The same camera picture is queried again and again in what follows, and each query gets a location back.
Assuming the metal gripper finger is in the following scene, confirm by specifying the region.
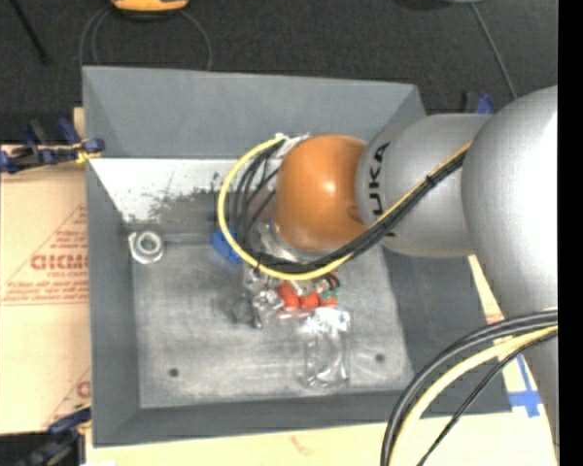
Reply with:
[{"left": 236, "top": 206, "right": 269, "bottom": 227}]
[
  {"left": 248, "top": 290, "right": 273, "bottom": 313},
  {"left": 250, "top": 308, "right": 279, "bottom": 330}
]

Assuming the red toy fruit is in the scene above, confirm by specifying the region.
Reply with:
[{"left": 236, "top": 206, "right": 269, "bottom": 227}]
[{"left": 276, "top": 281, "right": 337, "bottom": 311}]

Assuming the clear glass cup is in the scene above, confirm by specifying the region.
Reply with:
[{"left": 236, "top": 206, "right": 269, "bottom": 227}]
[{"left": 127, "top": 230, "right": 166, "bottom": 265}]

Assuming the blue sponge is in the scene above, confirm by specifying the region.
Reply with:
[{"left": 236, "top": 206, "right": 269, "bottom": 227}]
[{"left": 210, "top": 229, "right": 242, "bottom": 266}]

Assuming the grey metal bin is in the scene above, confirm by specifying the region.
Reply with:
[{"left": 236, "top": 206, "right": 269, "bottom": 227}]
[{"left": 81, "top": 65, "right": 512, "bottom": 447}]

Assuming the brown cardboard board red print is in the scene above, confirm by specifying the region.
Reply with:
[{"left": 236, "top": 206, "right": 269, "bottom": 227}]
[{"left": 0, "top": 143, "right": 92, "bottom": 437}]

